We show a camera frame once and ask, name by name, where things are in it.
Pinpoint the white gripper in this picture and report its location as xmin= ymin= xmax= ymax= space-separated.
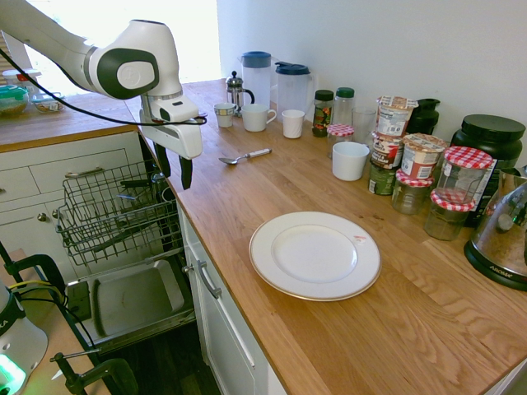
xmin=138 ymin=121 xmax=204 ymax=191

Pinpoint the open dishwasher door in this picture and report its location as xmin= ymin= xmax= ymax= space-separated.
xmin=65 ymin=257 xmax=197 ymax=355

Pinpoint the small patterned white cup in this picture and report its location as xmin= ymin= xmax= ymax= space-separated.
xmin=213 ymin=102 xmax=238 ymax=128

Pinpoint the glass French press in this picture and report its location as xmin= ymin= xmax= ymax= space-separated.
xmin=225 ymin=70 xmax=255 ymax=119

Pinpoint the clear pitcher with blue lid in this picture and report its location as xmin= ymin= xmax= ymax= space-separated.
xmin=240 ymin=50 xmax=273 ymax=112

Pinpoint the white ribbed cup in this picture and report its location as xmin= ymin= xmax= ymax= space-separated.
xmin=281 ymin=109 xmax=306 ymax=140

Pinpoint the clear pitcher with teal lid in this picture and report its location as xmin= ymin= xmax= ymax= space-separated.
xmin=274 ymin=61 xmax=316 ymax=120

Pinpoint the small clear food container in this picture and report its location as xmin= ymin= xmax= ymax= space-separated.
xmin=31 ymin=92 xmax=67 ymax=114

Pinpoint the spice jar with black lid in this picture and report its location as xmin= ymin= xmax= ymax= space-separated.
xmin=311 ymin=89 xmax=335 ymax=138

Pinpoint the black C-clamp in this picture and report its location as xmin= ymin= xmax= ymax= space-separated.
xmin=49 ymin=347 xmax=139 ymax=395
xmin=0 ymin=240 xmax=70 ymax=328

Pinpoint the white plate with gold rim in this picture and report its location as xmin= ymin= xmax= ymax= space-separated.
xmin=249 ymin=211 xmax=383 ymax=303

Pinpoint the small jar with checkered lid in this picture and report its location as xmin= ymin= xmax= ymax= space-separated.
xmin=326 ymin=123 xmax=356 ymax=160

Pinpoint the wide white cup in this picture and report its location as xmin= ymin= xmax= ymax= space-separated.
xmin=331 ymin=142 xmax=371 ymax=182

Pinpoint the food container with green lid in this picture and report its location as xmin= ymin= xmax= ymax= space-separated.
xmin=0 ymin=85 xmax=31 ymax=118

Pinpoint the spice jar with green lid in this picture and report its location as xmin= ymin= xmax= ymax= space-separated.
xmin=333 ymin=86 xmax=356 ymax=127

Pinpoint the clear drinking glass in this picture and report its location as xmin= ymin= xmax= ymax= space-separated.
xmin=352 ymin=106 xmax=378 ymax=145

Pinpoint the green tin can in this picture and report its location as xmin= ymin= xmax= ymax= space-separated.
xmin=367 ymin=159 xmax=399 ymax=197

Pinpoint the paper oatmeal cup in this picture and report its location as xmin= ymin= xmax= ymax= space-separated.
xmin=400 ymin=132 xmax=449 ymax=181
xmin=371 ymin=131 xmax=405 ymax=170
xmin=375 ymin=95 xmax=420 ymax=138

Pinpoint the glass jar with checkered lid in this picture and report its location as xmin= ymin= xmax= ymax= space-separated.
xmin=422 ymin=188 xmax=477 ymax=242
xmin=390 ymin=168 xmax=435 ymax=216

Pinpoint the black shaker bottle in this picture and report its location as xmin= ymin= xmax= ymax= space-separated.
xmin=406 ymin=97 xmax=442 ymax=136

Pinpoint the large jar with checkered lid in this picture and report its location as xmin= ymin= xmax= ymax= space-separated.
xmin=435 ymin=146 xmax=494 ymax=205

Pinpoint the big black powder tub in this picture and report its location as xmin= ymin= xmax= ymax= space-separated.
xmin=450 ymin=114 xmax=527 ymax=228

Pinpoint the stainless steel electric kettle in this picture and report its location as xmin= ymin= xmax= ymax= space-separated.
xmin=464 ymin=164 xmax=527 ymax=292

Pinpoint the wire dishwasher rack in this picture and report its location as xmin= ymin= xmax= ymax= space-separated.
xmin=55 ymin=160 xmax=184 ymax=268

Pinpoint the metal drawer handle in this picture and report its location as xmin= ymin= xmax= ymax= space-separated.
xmin=64 ymin=165 xmax=108 ymax=179
xmin=193 ymin=259 xmax=223 ymax=300

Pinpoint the white mug with handle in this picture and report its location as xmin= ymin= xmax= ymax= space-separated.
xmin=240 ymin=103 xmax=277 ymax=133

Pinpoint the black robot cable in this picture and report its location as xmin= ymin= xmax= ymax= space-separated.
xmin=0 ymin=48 xmax=208 ymax=126

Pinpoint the yellow cable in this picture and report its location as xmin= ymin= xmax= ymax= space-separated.
xmin=7 ymin=278 xmax=68 ymax=308

